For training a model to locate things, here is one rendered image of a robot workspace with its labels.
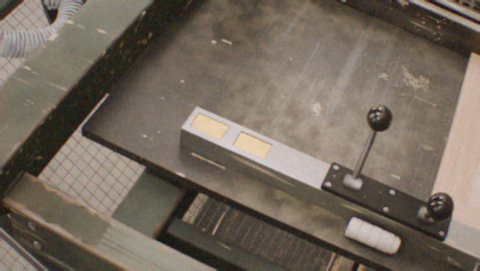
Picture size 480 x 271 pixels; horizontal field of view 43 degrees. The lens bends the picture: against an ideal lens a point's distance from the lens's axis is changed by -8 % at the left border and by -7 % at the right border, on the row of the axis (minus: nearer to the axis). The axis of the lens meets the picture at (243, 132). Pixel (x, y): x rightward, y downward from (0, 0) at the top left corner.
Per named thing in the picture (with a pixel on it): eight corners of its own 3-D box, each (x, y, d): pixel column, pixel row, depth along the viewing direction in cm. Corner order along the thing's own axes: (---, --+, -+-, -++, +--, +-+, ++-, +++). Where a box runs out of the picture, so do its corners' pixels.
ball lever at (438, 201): (430, 233, 91) (450, 224, 78) (408, 223, 91) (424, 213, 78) (441, 209, 91) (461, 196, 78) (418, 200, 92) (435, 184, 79)
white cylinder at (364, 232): (342, 238, 92) (391, 260, 91) (347, 227, 90) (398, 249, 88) (349, 223, 94) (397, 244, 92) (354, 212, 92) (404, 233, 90)
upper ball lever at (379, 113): (359, 200, 91) (396, 114, 86) (334, 189, 91) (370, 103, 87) (363, 190, 94) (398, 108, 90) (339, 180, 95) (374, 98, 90)
